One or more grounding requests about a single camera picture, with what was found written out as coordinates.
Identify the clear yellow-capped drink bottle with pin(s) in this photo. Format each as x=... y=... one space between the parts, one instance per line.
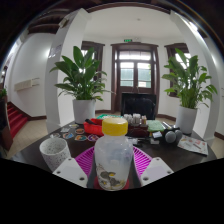
x=113 y=150

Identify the white jars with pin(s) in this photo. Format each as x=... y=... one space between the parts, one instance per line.
x=135 y=119

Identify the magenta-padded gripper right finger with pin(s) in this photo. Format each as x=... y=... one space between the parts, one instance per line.
x=156 y=170

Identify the tall leafy plant in white pot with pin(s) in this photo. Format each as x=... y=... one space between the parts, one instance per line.
x=188 y=83

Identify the white wall radiator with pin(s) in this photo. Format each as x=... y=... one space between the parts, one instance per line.
x=26 y=84

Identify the red plastic box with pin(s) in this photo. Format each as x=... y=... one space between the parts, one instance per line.
x=93 y=128

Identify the dark brown box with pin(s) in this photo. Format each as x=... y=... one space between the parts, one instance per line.
x=136 y=130

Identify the printed paper leaflet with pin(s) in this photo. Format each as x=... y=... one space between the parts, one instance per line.
x=193 y=145

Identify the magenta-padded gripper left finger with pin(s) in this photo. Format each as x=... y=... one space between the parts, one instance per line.
x=70 y=171

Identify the paper notice on pillar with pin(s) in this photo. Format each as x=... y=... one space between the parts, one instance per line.
x=55 y=51

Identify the green box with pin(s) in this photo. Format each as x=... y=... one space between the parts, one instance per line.
x=155 y=126

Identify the dark-framed window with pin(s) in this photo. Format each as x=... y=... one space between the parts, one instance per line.
x=173 y=50
x=96 y=50

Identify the red carpeted staircase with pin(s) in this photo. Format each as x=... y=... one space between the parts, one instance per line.
x=16 y=118

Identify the black chair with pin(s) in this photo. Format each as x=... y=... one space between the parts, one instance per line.
x=138 y=105

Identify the colourful round sticker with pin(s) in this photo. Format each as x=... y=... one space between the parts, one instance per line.
x=80 y=131
x=80 y=137
x=55 y=135
x=68 y=135
x=93 y=137

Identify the green exit sign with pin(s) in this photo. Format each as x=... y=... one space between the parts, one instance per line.
x=128 y=40

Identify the white speckled mug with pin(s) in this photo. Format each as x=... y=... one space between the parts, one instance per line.
x=55 y=153

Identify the grey microphone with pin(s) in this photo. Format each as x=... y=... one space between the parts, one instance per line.
x=170 y=136
x=179 y=134

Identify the dark wooden glass double door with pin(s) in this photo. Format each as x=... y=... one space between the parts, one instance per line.
x=135 y=66

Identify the broad-leaf plant in white pot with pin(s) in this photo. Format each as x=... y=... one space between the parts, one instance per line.
x=81 y=76

